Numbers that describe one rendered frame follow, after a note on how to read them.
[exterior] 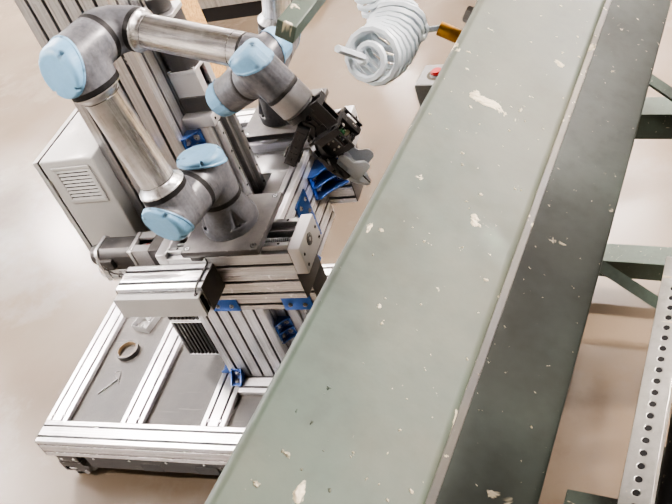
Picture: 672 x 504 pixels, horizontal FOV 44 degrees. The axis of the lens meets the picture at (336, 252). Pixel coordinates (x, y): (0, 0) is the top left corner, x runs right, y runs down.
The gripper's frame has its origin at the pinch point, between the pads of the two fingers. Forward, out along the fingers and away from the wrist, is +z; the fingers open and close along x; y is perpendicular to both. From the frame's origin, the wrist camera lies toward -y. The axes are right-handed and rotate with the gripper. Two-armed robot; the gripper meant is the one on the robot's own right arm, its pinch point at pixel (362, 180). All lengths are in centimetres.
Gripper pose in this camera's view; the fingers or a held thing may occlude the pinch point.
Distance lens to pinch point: 167.8
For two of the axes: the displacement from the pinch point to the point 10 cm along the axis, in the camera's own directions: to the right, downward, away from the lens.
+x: 2.4, -6.9, 6.8
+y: 6.9, -3.7, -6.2
